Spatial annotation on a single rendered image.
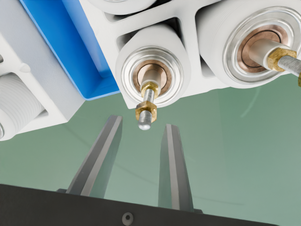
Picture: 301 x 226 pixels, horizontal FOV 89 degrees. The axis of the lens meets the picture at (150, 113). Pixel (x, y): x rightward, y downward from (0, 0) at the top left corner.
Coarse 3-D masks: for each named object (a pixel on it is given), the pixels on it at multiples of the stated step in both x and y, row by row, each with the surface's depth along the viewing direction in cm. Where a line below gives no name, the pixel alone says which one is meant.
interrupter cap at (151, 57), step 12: (144, 48) 16; (156, 48) 16; (132, 60) 17; (144, 60) 17; (156, 60) 17; (168, 60) 17; (132, 72) 18; (144, 72) 18; (168, 72) 18; (180, 72) 18; (132, 84) 19; (168, 84) 19; (180, 84) 18; (132, 96) 20; (168, 96) 20
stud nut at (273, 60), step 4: (280, 48) 13; (284, 48) 13; (276, 52) 13; (280, 52) 12; (284, 52) 12; (288, 52) 12; (292, 52) 12; (296, 52) 12; (272, 56) 13; (276, 56) 13; (280, 56) 13; (292, 56) 12; (296, 56) 12; (268, 60) 13; (272, 60) 13; (276, 60) 13; (268, 64) 14; (272, 64) 13; (276, 64) 13; (272, 68) 13; (276, 68) 13; (280, 68) 13
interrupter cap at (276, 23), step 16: (256, 16) 14; (272, 16) 14; (288, 16) 14; (240, 32) 15; (256, 32) 15; (272, 32) 15; (288, 32) 15; (224, 48) 16; (240, 48) 16; (224, 64) 17; (240, 64) 17; (256, 64) 17; (240, 80) 18; (256, 80) 18
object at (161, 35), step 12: (156, 24) 25; (168, 24) 30; (144, 36) 17; (156, 36) 16; (168, 36) 17; (132, 48) 17; (168, 48) 17; (180, 48) 17; (120, 60) 18; (180, 60) 17; (120, 72) 19; (120, 84) 20; (180, 96) 20
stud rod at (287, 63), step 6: (282, 60) 12; (288, 60) 12; (294, 60) 12; (300, 60) 11; (282, 66) 12; (288, 66) 12; (294, 66) 11; (300, 66) 11; (294, 72) 11; (300, 72) 11
